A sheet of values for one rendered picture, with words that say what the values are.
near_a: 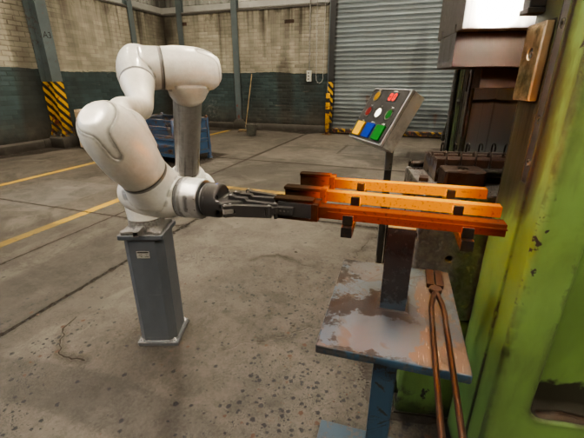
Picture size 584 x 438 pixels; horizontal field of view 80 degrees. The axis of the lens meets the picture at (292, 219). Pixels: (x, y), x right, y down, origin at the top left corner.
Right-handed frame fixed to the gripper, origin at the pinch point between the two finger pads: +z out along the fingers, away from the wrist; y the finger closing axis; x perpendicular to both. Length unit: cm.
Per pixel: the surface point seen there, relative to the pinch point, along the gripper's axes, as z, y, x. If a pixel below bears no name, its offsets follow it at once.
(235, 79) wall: -422, -877, 31
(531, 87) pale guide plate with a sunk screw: 47, -35, 23
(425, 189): 26.1, -22.7, -0.2
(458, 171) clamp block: 37, -48, -1
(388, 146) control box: 15, -103, -3
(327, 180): 1.9, -23.1, 0.0
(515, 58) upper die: 49, -61, 30
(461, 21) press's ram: 32, -55, 40
